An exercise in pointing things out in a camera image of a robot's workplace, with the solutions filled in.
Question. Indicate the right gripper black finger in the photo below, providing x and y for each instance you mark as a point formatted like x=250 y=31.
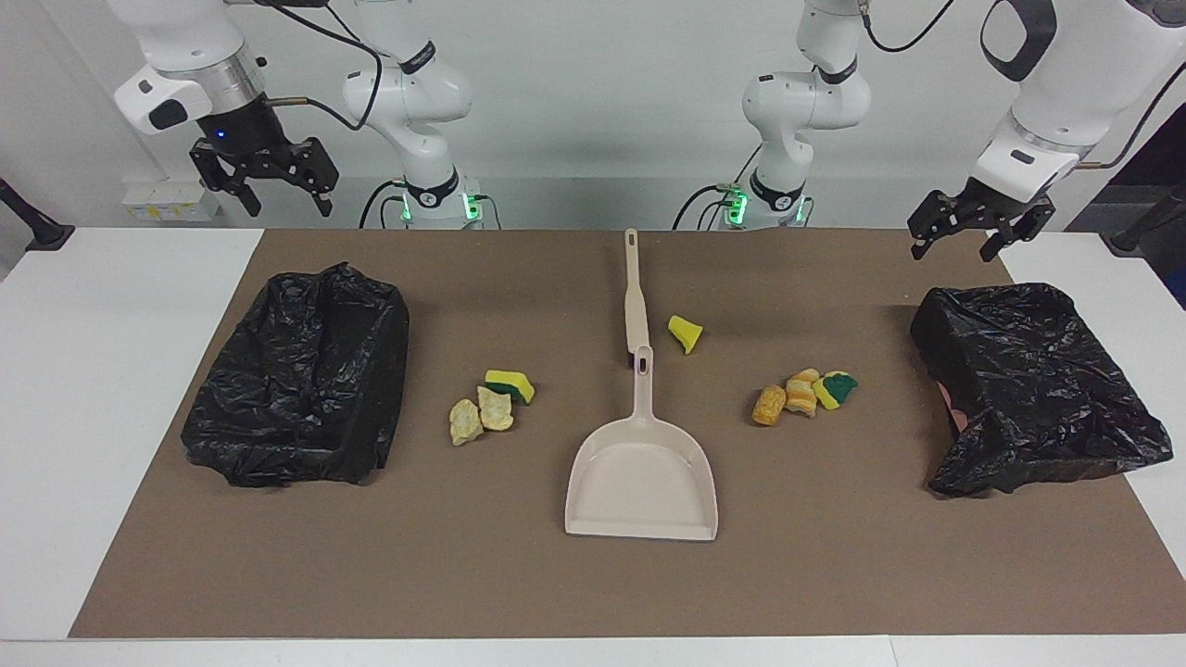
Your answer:
x=222 y=171
x=317 y=167

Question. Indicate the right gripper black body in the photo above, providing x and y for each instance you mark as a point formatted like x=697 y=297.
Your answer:
x=243 y=134

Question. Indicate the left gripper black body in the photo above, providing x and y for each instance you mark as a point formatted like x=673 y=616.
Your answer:
x=1005 y=206

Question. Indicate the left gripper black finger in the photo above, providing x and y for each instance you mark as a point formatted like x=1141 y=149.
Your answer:
x=1019 y=230
x=936 y=218

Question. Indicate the small yellow green sponge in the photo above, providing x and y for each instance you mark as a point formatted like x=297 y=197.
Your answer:
x=836 y=389

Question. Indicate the striped pale bread piece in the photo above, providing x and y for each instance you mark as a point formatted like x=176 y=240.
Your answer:
x=801 y=394

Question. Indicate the brown bread roll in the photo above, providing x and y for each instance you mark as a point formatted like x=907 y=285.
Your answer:
x=769 y=406

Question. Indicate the plain yellow sponge wedge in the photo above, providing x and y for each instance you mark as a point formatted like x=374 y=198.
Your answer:
x=686 y=332

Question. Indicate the large yellow green sponge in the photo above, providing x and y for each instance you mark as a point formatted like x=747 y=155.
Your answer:
x=510 y=382

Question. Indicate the pale bread chunk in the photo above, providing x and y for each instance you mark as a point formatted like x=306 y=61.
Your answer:
x=496 y=409
x=465 y=422

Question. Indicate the beige hand brush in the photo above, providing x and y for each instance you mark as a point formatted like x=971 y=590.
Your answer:
x=635 y=310

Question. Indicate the beige plastic dustpan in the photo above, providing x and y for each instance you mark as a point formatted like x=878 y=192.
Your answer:
x=639 y=472

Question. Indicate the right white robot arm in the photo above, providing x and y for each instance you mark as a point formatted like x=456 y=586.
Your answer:
x=408 y=93

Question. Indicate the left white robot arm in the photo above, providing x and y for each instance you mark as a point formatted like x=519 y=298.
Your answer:
x=806 y=102

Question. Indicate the black bag lined bin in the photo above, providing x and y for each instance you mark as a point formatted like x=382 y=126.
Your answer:
x=1028 y=389
x=296 y=389

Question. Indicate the white power strip box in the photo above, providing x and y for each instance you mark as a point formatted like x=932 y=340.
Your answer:
x=171 y=202

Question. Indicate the black clamp stand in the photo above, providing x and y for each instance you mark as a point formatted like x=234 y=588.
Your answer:
x=1135 y=236
x=37 y=232

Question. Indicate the dark cabinet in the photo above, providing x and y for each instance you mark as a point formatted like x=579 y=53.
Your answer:
x=1154 y=171

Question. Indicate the brown table mat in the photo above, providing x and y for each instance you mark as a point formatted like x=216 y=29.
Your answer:
x=556 y=584

